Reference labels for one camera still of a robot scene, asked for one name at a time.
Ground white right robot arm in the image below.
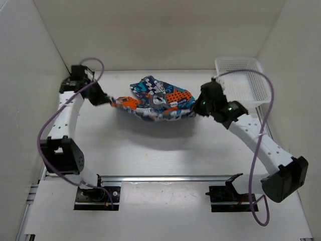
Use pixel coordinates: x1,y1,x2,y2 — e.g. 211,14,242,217
193,80,308,203

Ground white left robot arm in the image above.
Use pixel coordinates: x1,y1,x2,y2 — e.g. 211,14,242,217
37,64,111,201

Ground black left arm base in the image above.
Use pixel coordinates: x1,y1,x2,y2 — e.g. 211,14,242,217
74,186,121,211

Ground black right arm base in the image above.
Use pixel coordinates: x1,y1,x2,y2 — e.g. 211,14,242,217
205,173,251,213

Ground white plastic mesh basket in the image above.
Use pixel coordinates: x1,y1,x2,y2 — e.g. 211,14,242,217
215,57,271,109

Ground aluminium frame rail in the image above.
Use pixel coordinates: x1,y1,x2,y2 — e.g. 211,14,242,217
15,105,314,241

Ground colourful patterned shorts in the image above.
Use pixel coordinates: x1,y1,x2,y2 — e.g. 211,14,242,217
110,75,196,122

